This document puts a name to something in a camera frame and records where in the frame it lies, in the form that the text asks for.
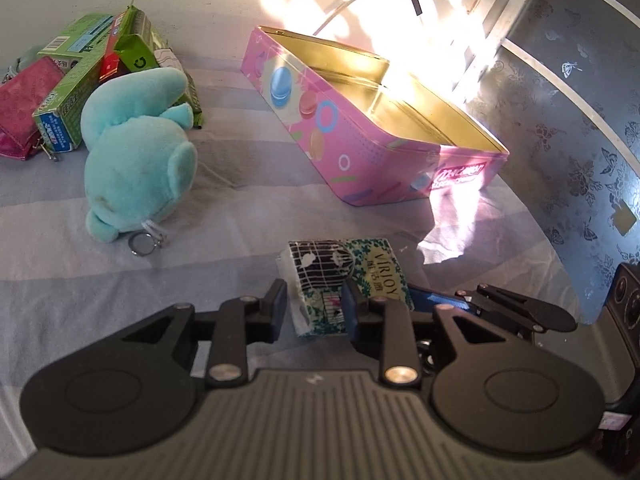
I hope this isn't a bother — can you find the long green toothpaste box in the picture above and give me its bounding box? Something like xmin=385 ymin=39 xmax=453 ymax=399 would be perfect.
xmin=32 ymin=53 xmax=103 ymax=153

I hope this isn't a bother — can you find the striped blue bed sheet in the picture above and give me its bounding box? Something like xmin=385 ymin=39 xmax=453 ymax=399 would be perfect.
xmin=1 ymin=56 xmax=579 ymax=472

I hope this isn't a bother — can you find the red cigarette box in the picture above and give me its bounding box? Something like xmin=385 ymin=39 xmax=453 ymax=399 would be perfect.
xmin=99 ymin=10 xmax=129 ymax=84

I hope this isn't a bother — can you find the floral tissue pack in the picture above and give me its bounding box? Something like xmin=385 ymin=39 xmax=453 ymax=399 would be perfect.
xmin=277 ymin=237 xmax=413 ymax=338

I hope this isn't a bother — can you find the green snack bag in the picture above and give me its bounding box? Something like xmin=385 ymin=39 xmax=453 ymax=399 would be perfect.
xmin=113 ymin=3 xmax=203 ymax=129

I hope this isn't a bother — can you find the teal plush toy keychain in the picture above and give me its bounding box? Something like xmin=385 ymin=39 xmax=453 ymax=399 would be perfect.
xmin=80 ymin=67 xmax=198 ymax=257

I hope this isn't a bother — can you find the magenta pouch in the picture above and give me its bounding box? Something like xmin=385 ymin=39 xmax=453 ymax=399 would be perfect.
xmin=0 ymin=56 xmax=64 ymax=160

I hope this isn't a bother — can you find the teal zipper pencil pouch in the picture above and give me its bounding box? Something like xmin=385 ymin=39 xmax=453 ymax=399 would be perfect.
xmin=1 ymin=46 xmax=42 ymax=84

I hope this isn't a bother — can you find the frosted patterned window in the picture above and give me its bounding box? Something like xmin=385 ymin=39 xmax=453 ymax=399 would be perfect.
xmin=468 ymin=0 xmax=639 ymax=323

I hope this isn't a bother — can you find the pink macaron tin box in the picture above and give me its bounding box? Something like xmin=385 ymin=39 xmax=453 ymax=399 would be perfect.
xmin=241 ymin=26 xmax=509 ymax=207

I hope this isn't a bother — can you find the small green medicine box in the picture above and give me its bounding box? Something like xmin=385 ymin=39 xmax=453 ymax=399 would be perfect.
xmin=37 ymin=13 xmax=114 ymax=73

